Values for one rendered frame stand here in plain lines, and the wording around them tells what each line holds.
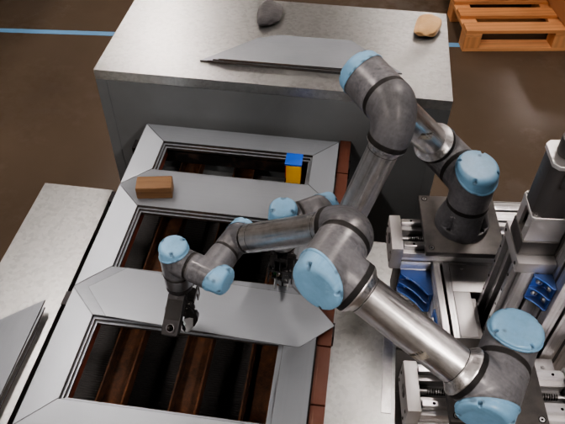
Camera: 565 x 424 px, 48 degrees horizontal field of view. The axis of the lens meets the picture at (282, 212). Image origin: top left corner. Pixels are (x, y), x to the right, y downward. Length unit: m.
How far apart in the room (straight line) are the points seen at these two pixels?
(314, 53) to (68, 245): 1.12
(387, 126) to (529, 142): 2.60
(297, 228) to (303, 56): 1.10
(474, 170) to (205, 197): 0.92
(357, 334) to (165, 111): 1.12
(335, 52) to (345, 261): 1.33
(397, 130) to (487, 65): 3.15
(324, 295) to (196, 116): 1.36
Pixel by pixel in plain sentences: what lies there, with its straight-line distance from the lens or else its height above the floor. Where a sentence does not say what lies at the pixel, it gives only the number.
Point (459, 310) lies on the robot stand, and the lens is 1.83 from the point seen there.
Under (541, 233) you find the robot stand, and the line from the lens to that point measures 1.54.
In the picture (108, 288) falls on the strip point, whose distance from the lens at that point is 2.00.
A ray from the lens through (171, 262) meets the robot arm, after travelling 1.58.
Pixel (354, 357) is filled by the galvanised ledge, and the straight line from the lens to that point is 2.00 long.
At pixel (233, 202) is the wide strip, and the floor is 0.84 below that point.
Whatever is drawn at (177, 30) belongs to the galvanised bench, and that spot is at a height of 1.05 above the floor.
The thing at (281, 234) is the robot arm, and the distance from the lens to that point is 1.48.
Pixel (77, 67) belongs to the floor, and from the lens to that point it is 4.47.
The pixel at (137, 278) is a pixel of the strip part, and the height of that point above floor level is 0.84.
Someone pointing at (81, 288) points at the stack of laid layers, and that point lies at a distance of 2.02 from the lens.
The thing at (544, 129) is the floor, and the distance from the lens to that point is 4.11.
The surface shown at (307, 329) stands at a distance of 1.85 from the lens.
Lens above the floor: 2.40
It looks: 47 degrees down
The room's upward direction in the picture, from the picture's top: 1 degrees clockwise
